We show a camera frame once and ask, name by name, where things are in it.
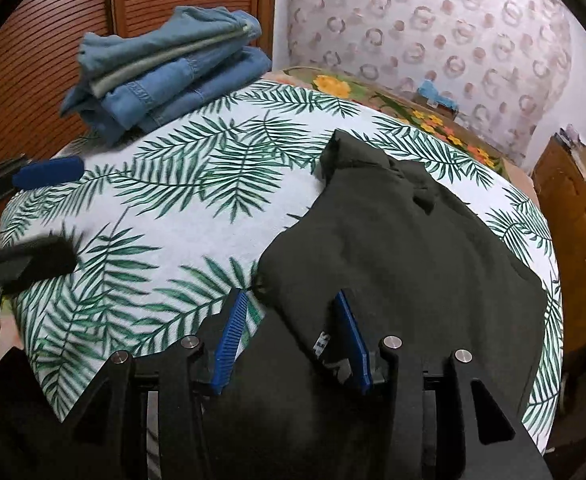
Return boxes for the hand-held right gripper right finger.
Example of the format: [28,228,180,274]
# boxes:
[333,290,554,480]

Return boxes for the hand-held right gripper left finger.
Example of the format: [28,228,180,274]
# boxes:
[63,287,251,480]

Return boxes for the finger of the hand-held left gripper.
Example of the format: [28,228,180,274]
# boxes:
[0,156,84,203]
[0,236,78,297]

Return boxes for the black pants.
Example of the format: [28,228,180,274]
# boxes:
[208,129,548,480]

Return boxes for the folded grey-green pants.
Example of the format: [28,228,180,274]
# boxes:
[90,25,254,97]

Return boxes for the palm leaf print bedsheet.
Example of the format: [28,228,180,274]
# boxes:
[0,79,564,453]

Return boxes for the wooden slatted wardrobe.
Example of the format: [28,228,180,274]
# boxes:
[0,0,278,241]

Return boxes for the folded blue denim jeans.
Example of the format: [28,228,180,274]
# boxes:
[60,47,272,143]

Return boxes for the person's dark clothing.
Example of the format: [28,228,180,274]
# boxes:
[0,345,74,480]

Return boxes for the folded light blue jeans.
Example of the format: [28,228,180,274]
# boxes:
[78,6,262,81]

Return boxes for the wooden sideboard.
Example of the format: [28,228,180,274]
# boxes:
[530,132,586,441]

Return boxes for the floral blanket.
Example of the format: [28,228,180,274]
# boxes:
[263,67,511,181]

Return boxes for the small blue packet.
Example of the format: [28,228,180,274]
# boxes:
[418,80,461,111]

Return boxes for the circle print curtain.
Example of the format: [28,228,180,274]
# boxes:
[288,0,574,171]

